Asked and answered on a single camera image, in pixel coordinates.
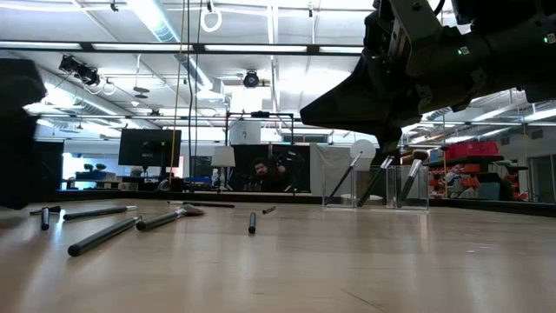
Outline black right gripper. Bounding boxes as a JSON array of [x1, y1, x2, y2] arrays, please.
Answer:
[[299, 0, 494, 154]]

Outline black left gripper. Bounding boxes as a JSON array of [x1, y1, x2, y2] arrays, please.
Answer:
[[0, 58, 48, 210]]

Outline large round-head makeup brush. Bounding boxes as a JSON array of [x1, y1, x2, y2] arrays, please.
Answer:
[[397, 149, 431, 205]]

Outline fan makeup brush brown bristles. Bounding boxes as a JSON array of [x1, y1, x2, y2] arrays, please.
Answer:
[[135, 203, 206, 232]]

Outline small white globe lamp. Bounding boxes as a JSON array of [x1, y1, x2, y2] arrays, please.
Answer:
[[341, 138, 384, 206]]

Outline black partition panel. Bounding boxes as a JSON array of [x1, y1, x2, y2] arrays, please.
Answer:
[[32, 138, 65, 203]]

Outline grey cloth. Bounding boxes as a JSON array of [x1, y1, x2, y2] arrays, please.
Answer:
[[309, 143, 354, 197]]

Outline clear acrylic brush organizer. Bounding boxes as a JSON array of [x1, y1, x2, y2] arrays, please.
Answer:
[[321, 163, 430, 213]]

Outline red storage bins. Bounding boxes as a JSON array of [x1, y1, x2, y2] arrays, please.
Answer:
[[445, 140, 500, 161]]

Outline storage shelf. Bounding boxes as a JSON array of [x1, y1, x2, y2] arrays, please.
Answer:
[[427, 155, 530, 202]]

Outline person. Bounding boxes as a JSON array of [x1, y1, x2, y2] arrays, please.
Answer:
[[248, 156, 286, 193]]

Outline white box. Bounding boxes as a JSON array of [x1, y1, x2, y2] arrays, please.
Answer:
[[228, 120, 263, 146]]

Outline black monitor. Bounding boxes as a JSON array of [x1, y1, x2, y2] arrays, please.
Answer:
[[117, 127, 182, 169]]

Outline white-shade table lamp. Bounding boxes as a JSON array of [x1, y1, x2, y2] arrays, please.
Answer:
[[210, 145, 237, 193]]

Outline black overhead beam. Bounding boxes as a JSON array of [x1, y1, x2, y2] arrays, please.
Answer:
[[0, 40, 367, 57]]

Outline black hanging camera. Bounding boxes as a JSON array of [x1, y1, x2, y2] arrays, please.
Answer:
[[57, 53, 102, 87]]

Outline black metal table frame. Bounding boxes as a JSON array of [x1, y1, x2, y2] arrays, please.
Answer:
[[56, 190, 556, 218]]

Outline round black ceiling camera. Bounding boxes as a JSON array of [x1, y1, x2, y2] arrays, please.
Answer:
[[242, 70, 261, 90]]

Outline black hanging cable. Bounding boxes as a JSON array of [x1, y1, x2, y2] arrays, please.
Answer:
[[186, 0, 194, 193], [193, 0, 205, 192]]

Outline white hanging ring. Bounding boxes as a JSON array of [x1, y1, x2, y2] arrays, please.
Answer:
[[200, 7, 224, 34]]

